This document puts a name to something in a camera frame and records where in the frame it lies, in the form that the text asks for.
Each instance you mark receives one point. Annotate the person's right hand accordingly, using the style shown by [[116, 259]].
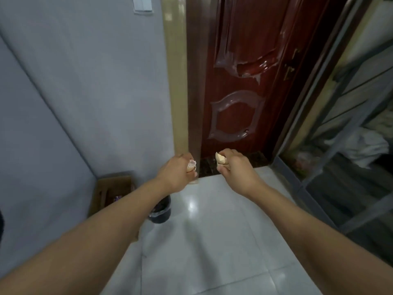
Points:
[[241, 175]]

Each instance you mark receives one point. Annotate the person's left hand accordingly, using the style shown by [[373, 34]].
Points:
[[176, 175]]

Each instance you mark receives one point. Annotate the white light switch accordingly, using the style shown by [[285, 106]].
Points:
[[143, 3]]

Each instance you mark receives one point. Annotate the white sack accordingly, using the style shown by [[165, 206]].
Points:
[[365, 147]]

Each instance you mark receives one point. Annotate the black round trash bin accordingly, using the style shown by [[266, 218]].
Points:
[[161, 213]]

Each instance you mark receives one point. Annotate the metal framed screen door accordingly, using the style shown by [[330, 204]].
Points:
[[347, 125]]

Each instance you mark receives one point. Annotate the person's left forearm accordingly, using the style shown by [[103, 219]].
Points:
[[86, 242]]

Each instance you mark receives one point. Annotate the red brown door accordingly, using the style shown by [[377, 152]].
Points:
[[245, 33]]

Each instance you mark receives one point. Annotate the eggshell pieces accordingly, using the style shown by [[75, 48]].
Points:
[[191, 165], [219, 159]]

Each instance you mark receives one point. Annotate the brown cardboard box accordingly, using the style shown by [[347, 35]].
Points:
[[106, 184]]

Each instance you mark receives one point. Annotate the person's right forearm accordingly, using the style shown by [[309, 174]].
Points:
[[322, 242]]

